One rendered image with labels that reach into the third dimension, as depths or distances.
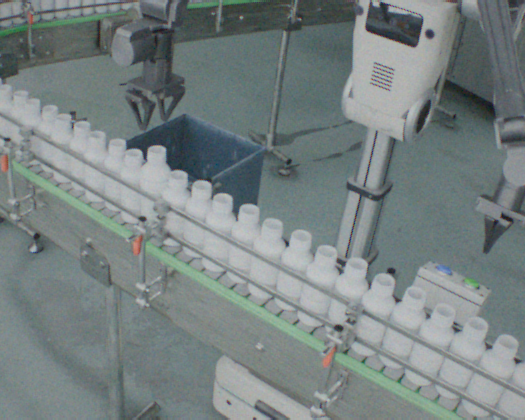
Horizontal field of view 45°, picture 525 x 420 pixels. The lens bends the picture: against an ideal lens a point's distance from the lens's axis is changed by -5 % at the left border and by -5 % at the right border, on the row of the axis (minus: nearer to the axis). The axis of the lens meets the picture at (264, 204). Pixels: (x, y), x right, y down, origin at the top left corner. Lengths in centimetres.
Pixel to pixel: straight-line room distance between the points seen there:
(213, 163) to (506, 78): 114
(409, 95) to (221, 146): 65
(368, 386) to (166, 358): 140
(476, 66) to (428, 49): 345
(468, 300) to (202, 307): 54
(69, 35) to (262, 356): 178
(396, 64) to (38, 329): 172
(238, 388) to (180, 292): 80
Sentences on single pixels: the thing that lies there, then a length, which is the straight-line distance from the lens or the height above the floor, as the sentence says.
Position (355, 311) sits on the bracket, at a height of 112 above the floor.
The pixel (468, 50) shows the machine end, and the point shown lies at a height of 42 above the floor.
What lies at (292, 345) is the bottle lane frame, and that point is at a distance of 128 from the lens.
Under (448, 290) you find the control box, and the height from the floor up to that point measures 111.
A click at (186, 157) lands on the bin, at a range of 214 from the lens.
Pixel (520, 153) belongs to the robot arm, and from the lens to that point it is 116.
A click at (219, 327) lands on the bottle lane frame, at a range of 139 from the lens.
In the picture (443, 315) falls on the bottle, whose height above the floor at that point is 114.
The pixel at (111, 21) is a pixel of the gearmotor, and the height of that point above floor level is 100.
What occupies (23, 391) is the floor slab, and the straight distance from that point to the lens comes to 246.
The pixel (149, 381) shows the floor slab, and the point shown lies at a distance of 245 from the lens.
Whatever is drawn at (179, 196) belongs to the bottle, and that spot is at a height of 113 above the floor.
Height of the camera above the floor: 187
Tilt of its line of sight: 33 degrees down
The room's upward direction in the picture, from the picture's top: 8 degrees clockwise
